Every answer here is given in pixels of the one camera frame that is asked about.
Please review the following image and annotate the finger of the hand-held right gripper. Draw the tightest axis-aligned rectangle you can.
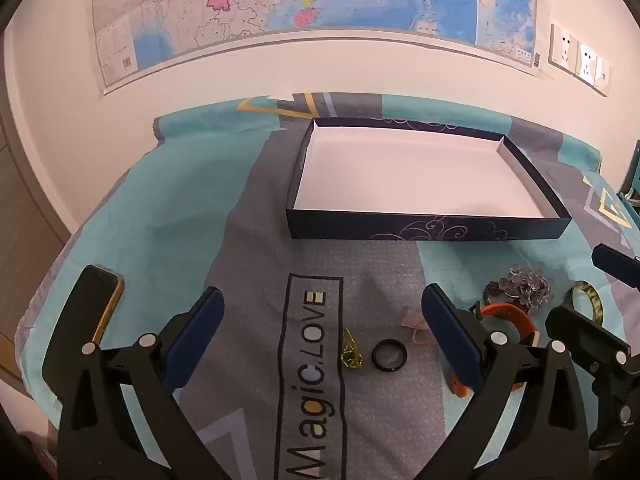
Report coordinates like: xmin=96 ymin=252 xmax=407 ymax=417
xmin=546 ymin=304 xmax=633 ymax=387
xmin=591 ymin=244 xmax=640 ymax=288

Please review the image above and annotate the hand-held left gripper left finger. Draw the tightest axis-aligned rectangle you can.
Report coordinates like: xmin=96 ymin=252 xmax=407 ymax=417
xmin=57 ymin=286 xmax=225 ymax=480

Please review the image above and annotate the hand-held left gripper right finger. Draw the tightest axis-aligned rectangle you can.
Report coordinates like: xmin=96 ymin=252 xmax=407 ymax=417
xmin=415 ymin=283 xmax=591 ymax=480

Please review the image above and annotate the green brown bangle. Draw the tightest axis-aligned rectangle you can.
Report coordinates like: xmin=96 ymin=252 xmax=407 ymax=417
xmin=570 ymin=280 xmax=606 ymax=322

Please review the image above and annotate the pink pendant with cord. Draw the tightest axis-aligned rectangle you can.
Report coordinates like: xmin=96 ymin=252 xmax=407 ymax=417
xmin=400 ymin=310 xmax=436 ymax=347

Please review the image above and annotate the purple bead bracelet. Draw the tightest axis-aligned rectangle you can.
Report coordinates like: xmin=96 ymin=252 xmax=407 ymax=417
xmin=482 ymin=280 xmax=511 ymax=306

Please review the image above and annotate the orange smart watch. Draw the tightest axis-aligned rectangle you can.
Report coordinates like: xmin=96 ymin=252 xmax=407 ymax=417
xmin=450 ymin=302 xmax=541 ymax=396

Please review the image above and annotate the clear crystal bead bracelet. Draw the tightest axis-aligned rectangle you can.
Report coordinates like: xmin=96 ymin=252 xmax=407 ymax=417
xmin=502 ymin=265 xmax=551 ymax=316

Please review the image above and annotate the black ring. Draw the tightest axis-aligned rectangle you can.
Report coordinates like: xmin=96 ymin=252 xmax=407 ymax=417
xmin=371 ymin=340 xmax=408 ymax=373

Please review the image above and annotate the green gold pendant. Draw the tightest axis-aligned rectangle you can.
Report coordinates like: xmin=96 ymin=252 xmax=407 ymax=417
xmin=341 ymin=328 xmax=364 ymax=372

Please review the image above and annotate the black smartphone with gold edge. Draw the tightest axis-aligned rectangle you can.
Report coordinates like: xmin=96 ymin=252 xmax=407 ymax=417
xmin=41 ymin=264 xmax=125 ymax=378

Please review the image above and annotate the teal grey printed blanket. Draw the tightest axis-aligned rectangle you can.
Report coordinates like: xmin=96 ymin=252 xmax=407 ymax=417
xmin=15 ymin=92 xmax=640 ymax=480

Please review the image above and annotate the white wall socket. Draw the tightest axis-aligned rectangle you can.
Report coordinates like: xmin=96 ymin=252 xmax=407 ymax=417
xmin=592 ymin=57 xmax=612 ymax=97
xmin=575 ymin=40 xmax=599 ymax=83
xmin=549 ymin=22 xmax=578 ymax=73

